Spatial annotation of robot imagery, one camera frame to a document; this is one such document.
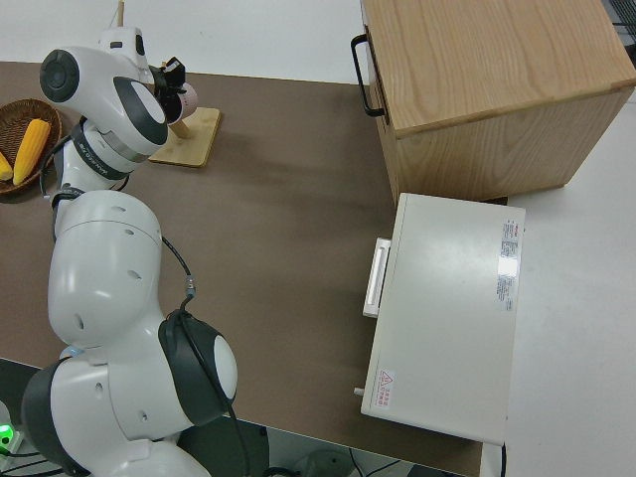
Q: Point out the brown wicker basket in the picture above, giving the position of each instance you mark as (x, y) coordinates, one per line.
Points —
(20, 111)

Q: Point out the brown table mat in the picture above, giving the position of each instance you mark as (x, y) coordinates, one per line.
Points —
(298, 199)

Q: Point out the dark mesh object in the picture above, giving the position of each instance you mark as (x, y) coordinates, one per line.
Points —
(623, 10)

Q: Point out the white toaster oven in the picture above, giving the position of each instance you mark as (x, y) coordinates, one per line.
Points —
(447, 323)

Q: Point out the light wooden cabinet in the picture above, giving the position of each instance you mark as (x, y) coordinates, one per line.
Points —
(497, 74)

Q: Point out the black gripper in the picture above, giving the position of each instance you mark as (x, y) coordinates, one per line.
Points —
(161, 87)

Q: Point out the black equipment box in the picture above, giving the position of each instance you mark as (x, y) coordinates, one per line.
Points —
(257, 449)

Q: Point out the white base box green light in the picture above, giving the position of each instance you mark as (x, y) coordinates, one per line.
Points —
(6, 432)

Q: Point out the pink mug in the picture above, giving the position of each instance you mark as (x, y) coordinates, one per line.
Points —
(189, 99)

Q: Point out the wooden mug tree rack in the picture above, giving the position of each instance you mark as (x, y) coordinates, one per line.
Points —
(194, 144)

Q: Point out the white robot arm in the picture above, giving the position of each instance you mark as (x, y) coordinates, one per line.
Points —
(104, 278)

